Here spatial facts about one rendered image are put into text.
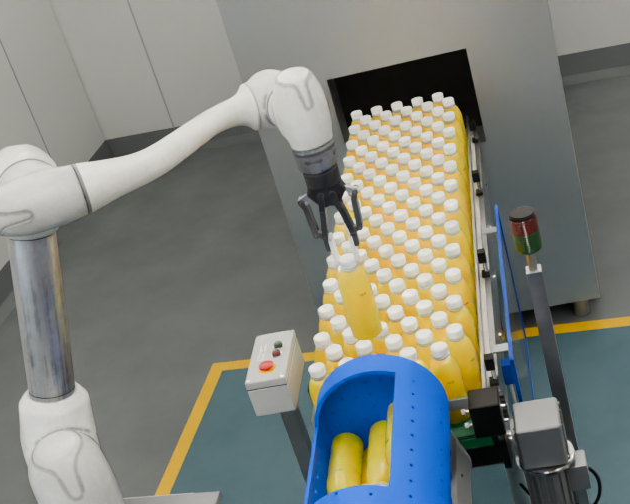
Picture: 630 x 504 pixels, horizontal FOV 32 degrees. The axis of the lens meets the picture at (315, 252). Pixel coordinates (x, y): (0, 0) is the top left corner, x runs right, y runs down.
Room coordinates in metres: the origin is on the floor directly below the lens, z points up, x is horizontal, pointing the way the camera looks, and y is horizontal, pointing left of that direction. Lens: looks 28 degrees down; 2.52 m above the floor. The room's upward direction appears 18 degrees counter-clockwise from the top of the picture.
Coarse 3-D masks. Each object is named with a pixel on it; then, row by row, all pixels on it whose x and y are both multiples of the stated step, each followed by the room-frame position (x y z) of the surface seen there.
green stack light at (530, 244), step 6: (534, 234) 2.23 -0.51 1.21; (516, 240) 2.25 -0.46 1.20; (522, 240) 2.24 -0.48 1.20; (528, 240) 2.23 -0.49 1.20; (534, 240) 2.23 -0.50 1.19; (540, 240) 2.25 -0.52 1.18; (516, 246) 2.26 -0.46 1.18; (522, 246) 2.24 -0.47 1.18; (528, 246) 2.23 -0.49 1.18; (534, 246) 2.23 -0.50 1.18; (540, 246) 2.24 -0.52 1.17; (522, 252) 2.24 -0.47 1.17; (528, 252) 2.23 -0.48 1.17; (534, 252) 2.23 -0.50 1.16
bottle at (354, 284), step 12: (348, 276) 2.08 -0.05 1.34; (360, 276) 2.08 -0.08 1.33; (348, 288) 2.07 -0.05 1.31; (360, 288) 2.07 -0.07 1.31; (348, 300) 2.08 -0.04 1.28; (360, 300) 2.07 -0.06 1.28; (372, 300) 2.08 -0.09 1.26; (348, 312) 2.09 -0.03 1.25; (360, 312) 2.07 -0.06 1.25; (372, 312) 2.08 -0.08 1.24; (360, 324) 2.07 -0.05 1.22; (372, 324) 2.07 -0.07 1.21; (360, 336) 2.08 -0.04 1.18; (372, 336) 2.07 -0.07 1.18
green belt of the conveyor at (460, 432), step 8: (480, 368) 2.22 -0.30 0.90; (456, 424) 2.03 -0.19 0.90; (464, 424) 2.03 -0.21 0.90; (456, 432) 2.01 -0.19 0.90; (464, 432) 2.01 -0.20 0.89; (472, 432) 2.00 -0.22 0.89; (464, 440) 1.99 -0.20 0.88; (472, 440) 1.99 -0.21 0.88; (480, 440) 1.98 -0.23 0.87; (488, 440) 1.98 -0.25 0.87; (464, 448) 2.00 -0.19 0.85; (472, 448) 2.00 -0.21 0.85
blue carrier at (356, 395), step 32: (352, 384) 1.93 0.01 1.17; (384, 384) 1.91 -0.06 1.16; (416, 384) 1.83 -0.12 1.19; (320, 416) 1.94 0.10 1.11; (352, 416) 1.93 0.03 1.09; (384, 416) 1.92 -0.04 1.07; (416, 416) 1.73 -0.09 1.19; (448, 416) 1.83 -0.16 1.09; (320, 448) 1.87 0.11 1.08; (416, 448) 1.63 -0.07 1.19; (448, 448) 1.73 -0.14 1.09; (320, 480) 1.79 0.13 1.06; (416, 480) 1.55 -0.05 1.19; (448, 480) 1.63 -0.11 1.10
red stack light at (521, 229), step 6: (534, 216) 2.24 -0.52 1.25; (510, 222) 2.26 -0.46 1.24; (516, 222) 2.24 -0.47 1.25; (522, 222) 2.23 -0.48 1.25; (528, 222) 2.23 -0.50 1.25; (534, 222) 2.24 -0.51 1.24; (516, 228) 2.24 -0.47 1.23; (522, 228) 2.23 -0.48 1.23; (528, 228) 2.23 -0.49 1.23; (534, 228) 2.24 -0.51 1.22; (516, 234) 2.25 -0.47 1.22; (522, 234) 2.24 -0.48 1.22; (528, 234) 2.23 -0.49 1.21
